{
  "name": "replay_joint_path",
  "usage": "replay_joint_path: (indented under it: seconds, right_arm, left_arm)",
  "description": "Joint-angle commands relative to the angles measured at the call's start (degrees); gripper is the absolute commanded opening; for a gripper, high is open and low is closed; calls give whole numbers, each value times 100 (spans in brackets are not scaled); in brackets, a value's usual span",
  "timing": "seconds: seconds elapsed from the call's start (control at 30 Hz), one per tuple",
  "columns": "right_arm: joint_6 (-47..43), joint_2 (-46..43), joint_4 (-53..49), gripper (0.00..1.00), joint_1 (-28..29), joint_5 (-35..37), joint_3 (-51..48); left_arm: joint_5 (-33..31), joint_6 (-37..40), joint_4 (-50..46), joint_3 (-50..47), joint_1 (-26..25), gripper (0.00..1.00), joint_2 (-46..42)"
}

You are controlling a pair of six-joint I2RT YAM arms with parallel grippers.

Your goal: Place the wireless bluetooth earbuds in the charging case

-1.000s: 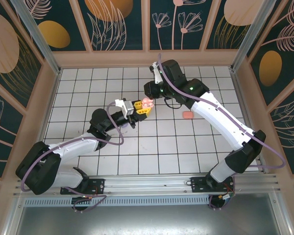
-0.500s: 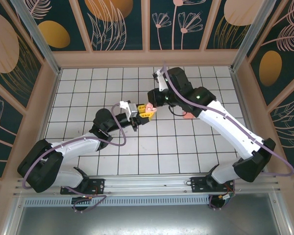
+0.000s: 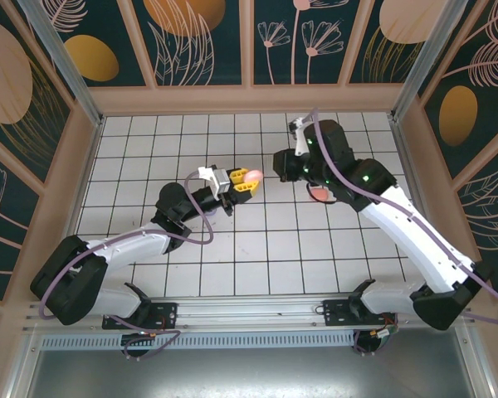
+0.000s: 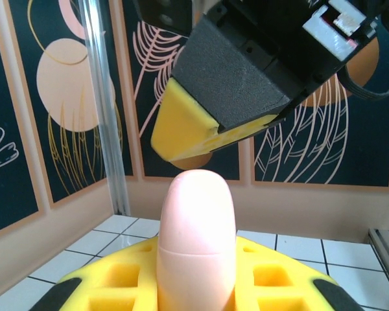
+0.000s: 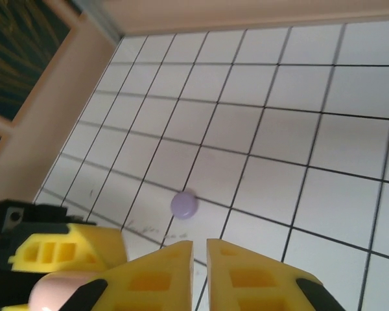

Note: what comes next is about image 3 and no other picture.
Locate coral square earbud case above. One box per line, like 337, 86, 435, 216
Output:
308, 185, 331, 204

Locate grey metal panel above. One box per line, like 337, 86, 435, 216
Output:
7, 327, 495, 398

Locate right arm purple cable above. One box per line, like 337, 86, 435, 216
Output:
302, 107, 498, 357

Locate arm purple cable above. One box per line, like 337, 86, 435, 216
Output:
37, 170, 215, 362
302, 107, 498, 357

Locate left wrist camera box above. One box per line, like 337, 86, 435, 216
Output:
198, 165, 230, 197

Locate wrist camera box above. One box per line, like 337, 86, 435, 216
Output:
288, 117, 308, 158
198, 165, 230, 197

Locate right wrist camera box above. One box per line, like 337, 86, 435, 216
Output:
288, 117, 308, 158

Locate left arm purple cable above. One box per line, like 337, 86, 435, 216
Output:
37, 170, 215, 362

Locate aluminium side rail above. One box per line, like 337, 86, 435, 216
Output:
386, 112, 457, 296

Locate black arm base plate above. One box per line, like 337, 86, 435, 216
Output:
322, 298, 399, 328
101, 302, 179, 331

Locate aluminium mounting rail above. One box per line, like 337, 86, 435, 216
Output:
22, 293, 476, 332

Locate aluminium frame post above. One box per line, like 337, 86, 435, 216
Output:
18, 0, 105, 128
391, 0, 471, 124

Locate power connector with wires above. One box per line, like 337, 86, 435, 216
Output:
122, 318, 169, 347
369, 317, 400, 345

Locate slotted grey cable duct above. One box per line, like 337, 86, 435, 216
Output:
37, 333, 358, 352

